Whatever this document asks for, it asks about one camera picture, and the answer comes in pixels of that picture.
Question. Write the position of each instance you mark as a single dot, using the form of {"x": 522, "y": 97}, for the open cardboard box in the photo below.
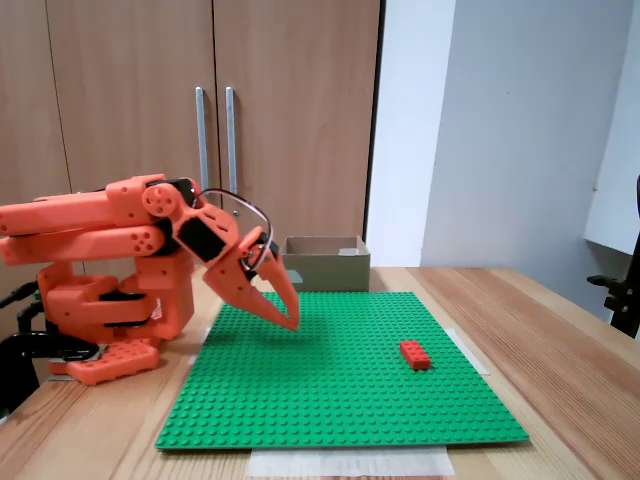
{"x": 330, "y": 272}

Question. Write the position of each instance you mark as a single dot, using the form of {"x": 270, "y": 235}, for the black chair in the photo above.
{"x": 622, "y": 305}

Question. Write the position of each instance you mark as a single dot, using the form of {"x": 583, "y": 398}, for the black table clamp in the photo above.
{"x": 20, "y": 360}

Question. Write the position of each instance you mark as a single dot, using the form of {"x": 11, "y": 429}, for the wide translucent tape strip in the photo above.
{"x": 350, "y": 462}

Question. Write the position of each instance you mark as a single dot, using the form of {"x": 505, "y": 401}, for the green lego baseplate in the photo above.
{"x": 325, "y": 390}

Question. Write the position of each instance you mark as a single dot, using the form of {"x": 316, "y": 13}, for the wooden cabinet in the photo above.
{"x": 125, "y": 100}

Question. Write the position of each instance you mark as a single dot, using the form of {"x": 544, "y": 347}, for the red lego block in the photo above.
{"x": 415, "y": 355}

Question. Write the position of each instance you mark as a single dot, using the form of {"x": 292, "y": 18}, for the white furniture panel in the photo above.
{"x": 617, "y": 175}

